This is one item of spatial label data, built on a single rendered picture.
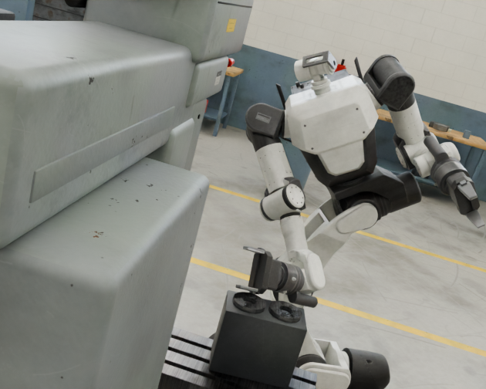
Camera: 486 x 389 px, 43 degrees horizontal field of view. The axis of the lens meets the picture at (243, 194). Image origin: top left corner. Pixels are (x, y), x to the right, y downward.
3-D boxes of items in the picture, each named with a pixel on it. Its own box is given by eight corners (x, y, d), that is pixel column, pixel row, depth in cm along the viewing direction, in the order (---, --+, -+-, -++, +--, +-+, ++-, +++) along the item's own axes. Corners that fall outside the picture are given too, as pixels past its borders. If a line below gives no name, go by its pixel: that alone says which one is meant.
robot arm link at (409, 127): (394, 154, 215) (377, 104, 202) (430, 138, 213) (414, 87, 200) (406, 173, 206) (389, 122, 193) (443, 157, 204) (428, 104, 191)
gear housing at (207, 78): (134, 67, 162) (142, 29, 159) (221, 93, 160) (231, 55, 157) (80, 79, 131) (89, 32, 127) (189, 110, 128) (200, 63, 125)
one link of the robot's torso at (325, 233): (286, 294, 228) (372, 201, 219) (296, 319, 211) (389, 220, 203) (256, 272, 223) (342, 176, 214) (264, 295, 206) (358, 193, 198)
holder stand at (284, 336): (211, 346, 175) (228, 285, 169) (285, 363, 176) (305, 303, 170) (208, 370, 164) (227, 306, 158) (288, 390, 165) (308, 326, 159)
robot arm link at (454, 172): (453, 222, 169) (437, 197, 178) (487, 208, 167) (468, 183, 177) (443, 189, 161) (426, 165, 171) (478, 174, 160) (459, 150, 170)
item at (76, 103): (99, 105, 143) (116, 18, 137) (190, 133, 141) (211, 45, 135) (-189, 198, 67) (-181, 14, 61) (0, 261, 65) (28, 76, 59)
